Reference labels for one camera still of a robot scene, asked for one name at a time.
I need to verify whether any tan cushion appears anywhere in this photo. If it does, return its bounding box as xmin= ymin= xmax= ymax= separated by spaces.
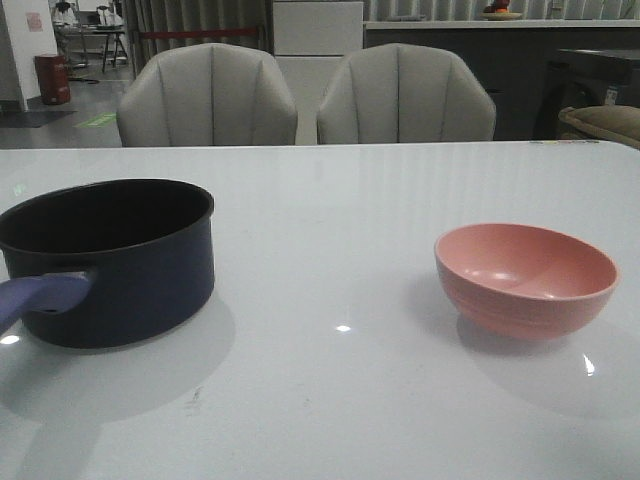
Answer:
xmin=558 ymin=105 xmax=639 ymax=149

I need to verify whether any pink bowl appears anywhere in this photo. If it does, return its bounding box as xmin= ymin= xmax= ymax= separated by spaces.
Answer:
xmin=434 ymin=223 xmax=619 ymax=340

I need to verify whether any white cabinet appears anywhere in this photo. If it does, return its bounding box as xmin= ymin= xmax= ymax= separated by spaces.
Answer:
xmin=272 ymin=1 xmax=364 ymax=145

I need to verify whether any left grey chair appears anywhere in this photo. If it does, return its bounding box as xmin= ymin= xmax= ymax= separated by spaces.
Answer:
xmin=117 ymin=43 xmax=298 ymax=147

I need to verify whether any dark kitchen counter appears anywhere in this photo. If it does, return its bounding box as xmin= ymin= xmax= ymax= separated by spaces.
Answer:
xmin=364 ymin=20 xmax=639 ymax=140

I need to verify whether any background metal desk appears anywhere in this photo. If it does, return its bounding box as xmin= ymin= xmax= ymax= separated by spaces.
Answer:
xmin=54 ymin=25 xmax=129 ymax=73

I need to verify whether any fruit plate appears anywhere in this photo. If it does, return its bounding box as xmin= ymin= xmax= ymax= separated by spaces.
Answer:
xmin=481 ymin=0 xmax=523 ymax=21

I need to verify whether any right grey chair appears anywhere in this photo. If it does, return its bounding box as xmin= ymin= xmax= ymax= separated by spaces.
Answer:
xmin=316 ymin=43 xmax=496 ymax=144

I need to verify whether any dark side table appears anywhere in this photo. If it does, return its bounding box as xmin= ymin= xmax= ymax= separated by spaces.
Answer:
xmin=533 ymin=49 xmax=639 ymax=140

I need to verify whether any dark floor mat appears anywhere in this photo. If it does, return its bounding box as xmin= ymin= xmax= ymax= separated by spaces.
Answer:
xmin=0 ymin=111 xmax=74 ymax=128

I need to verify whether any dark blue pot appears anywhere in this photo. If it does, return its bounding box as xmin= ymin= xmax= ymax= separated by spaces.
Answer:
xmin=1 ymin=179 xmax=215 ymax=348

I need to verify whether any red bin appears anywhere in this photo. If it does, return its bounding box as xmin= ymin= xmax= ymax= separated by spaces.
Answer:
xmin=34 ymin=54 xmax=71 ymax=105

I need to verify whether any grey chair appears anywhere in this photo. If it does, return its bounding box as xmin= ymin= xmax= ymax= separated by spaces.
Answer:
xmin=117 ymin=43 xmax=298 ymax=147
xmin=316 ymin=43 xmax=496 ymax=144

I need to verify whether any red barrier belt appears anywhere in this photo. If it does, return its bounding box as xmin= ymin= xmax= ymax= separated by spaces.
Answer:
xmin=139 ymin=26 xmax=261 ymax=40

